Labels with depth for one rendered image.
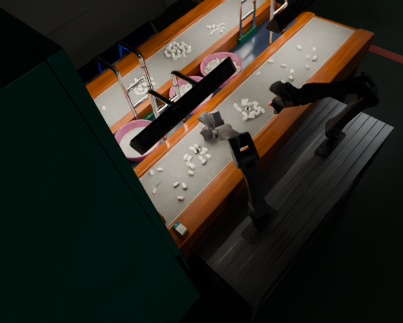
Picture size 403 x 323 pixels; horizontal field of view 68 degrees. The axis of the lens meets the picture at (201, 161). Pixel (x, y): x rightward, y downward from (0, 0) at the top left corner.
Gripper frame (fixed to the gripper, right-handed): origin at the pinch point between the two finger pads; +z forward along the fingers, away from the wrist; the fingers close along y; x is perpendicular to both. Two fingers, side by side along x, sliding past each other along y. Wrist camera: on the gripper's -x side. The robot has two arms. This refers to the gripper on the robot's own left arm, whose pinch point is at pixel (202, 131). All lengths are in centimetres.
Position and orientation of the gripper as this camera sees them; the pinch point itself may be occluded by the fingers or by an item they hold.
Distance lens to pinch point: 164.4
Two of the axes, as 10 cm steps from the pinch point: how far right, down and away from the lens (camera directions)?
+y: -6.7, 6.6, -3.4
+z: -4.9, -0.4, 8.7
